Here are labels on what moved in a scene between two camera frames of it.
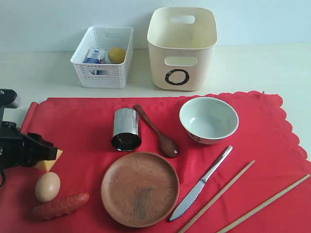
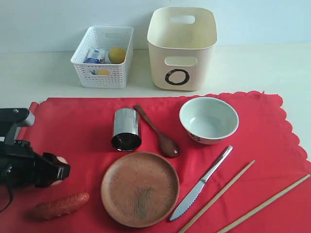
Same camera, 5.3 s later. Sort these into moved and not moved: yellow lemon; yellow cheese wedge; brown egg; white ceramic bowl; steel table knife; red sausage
Moved: brown egg; yellow cheese wedge
Not moved: yellow lemon; white ceramic bowl; steel table knife; red sausage
